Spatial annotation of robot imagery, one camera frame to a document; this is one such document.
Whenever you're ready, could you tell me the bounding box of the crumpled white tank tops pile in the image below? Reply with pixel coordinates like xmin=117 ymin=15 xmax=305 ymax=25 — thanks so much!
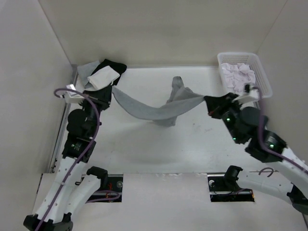
xmin=221 ymin=63 xmax=256 ymax=94

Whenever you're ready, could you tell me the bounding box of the folded black tank top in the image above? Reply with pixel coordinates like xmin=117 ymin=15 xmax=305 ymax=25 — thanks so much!
xmin=92 ymin=59 xmax=127 ymax=86

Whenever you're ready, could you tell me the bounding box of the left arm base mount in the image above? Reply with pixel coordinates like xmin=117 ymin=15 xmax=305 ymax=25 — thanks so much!
xmin=87 ymin=175 xmax=124 ymax=203

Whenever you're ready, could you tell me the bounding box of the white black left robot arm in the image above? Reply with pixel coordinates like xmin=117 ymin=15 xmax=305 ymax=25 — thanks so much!
xmin=24 ymin=86 xmax=112 ymax=231

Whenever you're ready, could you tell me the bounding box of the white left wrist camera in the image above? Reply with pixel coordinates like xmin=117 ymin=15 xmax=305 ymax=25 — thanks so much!
xmin=64 ymin=84 xmax=84 ymax=103

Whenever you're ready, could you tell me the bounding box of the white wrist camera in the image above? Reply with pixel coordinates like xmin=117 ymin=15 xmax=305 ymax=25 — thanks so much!
xmin=233 ymin=83 xmax=261 ymax=104
xmin=64 ymin=84 xmax=84 ymax=103

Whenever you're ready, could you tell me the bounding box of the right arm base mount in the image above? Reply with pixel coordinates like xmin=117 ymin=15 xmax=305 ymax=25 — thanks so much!
xmin=207 ymin=174 xmax=255 ymax=203

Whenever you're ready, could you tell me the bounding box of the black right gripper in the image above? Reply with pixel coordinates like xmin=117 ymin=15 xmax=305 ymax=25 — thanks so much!
xmin=205 ymin=92 xmax=244 ymax=143

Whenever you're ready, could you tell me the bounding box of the folded light grey tank top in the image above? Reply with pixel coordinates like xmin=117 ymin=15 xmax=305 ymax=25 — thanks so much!
xmin=77 ymin=60 xmax=100 ymax=88

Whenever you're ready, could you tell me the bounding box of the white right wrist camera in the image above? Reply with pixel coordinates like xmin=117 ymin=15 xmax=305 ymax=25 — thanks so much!
xmin=233 ymin=83 xmax=261 ymax=104

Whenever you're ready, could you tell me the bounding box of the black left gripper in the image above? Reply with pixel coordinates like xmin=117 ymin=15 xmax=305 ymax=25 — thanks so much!
xmin=78 ymin=85 xmax=112 ymax=137

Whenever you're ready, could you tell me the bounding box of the white perforated plastic basket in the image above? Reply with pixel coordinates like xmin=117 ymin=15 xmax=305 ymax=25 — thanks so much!
xmin=217 ymin=52 xmax=272 ymax=98

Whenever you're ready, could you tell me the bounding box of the folded white tank top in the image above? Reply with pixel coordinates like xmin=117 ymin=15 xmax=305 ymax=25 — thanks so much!
xmin=88 ymin=66 xmax=120 ymax=90

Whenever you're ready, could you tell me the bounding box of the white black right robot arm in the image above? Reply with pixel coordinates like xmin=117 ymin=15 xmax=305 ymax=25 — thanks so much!
xmin=204 ymin=93 xmax=308 ymax=215

